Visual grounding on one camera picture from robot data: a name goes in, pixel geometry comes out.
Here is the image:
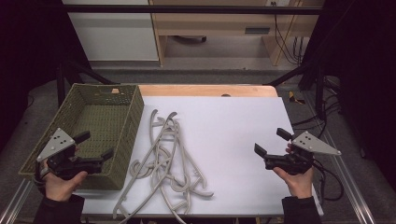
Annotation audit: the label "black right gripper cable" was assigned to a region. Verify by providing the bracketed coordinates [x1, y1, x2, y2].
[311, 158, 345, 203]

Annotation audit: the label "person's left hand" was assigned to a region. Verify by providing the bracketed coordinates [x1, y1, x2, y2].
[42, 160, 89, 203]

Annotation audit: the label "person's right hand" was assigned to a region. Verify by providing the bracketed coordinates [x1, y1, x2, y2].
[273, 167, 315, 200]

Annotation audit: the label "black hanging cables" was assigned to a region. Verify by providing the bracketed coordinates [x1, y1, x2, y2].
[270, 1, 309, 66]

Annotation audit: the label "grey drawer handle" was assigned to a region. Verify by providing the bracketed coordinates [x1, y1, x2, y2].
[245, 27, 271, 35]

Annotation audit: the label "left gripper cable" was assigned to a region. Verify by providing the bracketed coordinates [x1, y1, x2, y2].
[32, 166, 52, 189]

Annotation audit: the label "white table mat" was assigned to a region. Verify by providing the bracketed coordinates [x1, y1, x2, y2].
[74, 95, 325, 217]

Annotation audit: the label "aluminium rail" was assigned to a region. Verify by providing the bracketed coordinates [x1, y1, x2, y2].
[321, 129, 377, 224]
[0, 179, 35, 224]

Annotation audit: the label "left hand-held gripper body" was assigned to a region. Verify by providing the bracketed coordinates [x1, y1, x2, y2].
[36, 127, 106, 181]

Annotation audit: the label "black metal stand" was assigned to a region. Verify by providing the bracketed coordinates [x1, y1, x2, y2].
[55, 60, 120, 107]
[265, 62, 327, 119]

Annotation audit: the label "light wooden desk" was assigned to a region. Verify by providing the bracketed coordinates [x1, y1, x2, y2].
[148, 0, 325, 67]

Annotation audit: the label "black horizontal frame bar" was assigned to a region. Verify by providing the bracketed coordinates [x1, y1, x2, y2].
[62, 4, 323, 15]

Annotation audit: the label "green woven basket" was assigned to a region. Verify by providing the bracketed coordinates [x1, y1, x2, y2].
[18, 83, 145, 191]

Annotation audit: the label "yellow and black tool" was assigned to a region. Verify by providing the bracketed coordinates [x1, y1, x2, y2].
[288, 91, 306, 105]

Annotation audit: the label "white cabinet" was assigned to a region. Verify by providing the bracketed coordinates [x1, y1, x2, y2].
[62, 0, 160, 62]

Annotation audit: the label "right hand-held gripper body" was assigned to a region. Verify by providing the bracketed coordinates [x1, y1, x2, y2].
[263, 130, 342, 175]

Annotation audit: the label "black floor cables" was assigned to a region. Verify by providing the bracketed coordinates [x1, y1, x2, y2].
[291, 77, 342, 143]

